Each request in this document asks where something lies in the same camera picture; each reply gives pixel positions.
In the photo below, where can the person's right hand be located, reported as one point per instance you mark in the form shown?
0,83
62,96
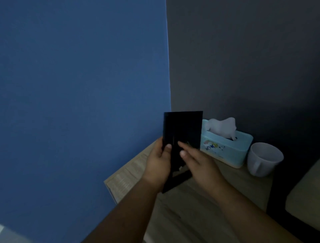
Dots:
202,167

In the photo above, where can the person's left hand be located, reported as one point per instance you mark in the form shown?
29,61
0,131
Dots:
157,165

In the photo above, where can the person's right thumb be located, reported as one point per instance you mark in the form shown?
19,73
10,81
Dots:
186,156

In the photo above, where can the person's left thumb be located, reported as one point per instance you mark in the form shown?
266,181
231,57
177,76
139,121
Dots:
167,151

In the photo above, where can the black picture frame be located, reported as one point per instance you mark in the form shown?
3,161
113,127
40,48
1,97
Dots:
182,132

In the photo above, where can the person's right forearm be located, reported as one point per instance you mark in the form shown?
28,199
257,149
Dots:
250,215

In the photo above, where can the person's left forearm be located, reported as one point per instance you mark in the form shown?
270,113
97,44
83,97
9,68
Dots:
125,212

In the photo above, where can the light blue tissue box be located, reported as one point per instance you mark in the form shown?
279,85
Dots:
225,147

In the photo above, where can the white tissue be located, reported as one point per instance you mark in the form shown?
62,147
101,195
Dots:
223,127

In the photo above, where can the wooden bedside table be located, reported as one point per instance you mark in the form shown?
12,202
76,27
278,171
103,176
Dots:
195,207

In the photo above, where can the white mug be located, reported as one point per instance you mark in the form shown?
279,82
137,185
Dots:
263,159

